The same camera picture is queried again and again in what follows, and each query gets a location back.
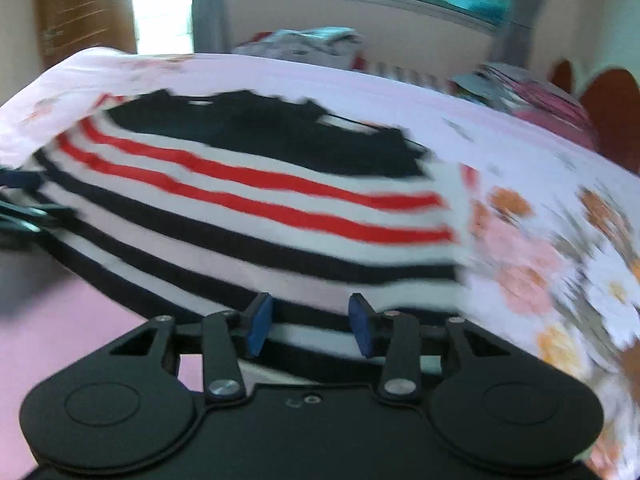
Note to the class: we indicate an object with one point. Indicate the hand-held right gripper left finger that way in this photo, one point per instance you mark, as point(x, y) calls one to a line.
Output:
point(260, 322)

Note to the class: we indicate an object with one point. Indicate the red and white headboard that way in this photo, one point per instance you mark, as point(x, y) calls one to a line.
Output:
point(615, 105)

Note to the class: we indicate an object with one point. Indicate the stack of folded clothes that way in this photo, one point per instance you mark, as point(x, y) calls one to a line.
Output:
point(540, 100)

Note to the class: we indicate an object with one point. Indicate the striped cushion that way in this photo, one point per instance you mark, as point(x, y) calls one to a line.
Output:
point(400, 74)

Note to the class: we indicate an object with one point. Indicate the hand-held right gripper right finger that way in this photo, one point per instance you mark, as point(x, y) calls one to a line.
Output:
point(361, 327)

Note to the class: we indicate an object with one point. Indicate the striped knit sweater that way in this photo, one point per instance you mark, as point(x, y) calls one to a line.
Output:
point(250, 200)

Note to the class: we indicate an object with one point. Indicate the pink floral bed sheet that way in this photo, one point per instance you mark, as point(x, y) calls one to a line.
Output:
point(525, 260)

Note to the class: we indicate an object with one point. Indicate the pile of loose clothes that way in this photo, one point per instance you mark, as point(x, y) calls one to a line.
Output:
point(305, 45)

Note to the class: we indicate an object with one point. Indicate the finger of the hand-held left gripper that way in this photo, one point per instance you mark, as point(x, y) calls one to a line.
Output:
point(22, 179)
point(45, 217)

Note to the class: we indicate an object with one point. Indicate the brown wooden door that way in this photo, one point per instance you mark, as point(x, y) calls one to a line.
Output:
point(85, 5)

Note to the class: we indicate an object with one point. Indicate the grey curtain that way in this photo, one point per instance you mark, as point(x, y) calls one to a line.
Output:
point(220, 5)
point(515, 35)

